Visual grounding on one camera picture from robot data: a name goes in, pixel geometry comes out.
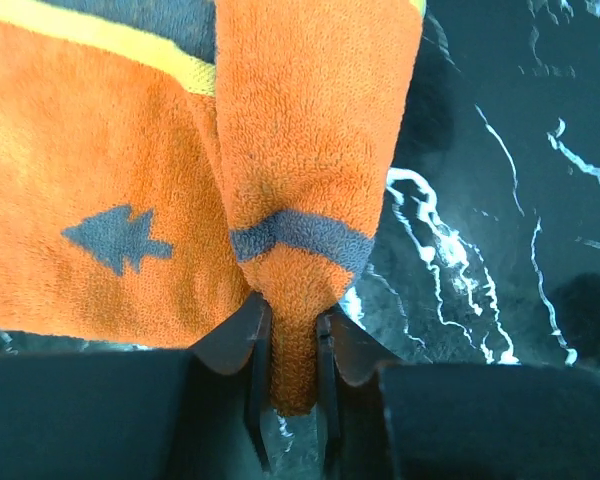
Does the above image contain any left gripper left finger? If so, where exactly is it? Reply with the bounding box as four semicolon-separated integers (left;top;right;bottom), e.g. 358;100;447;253
0;293;272;479

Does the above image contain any orange grey towel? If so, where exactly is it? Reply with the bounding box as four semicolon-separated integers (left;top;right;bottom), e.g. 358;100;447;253
0;1;426;415

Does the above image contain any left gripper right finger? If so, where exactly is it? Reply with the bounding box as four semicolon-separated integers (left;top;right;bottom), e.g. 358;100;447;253
316;307;600;479

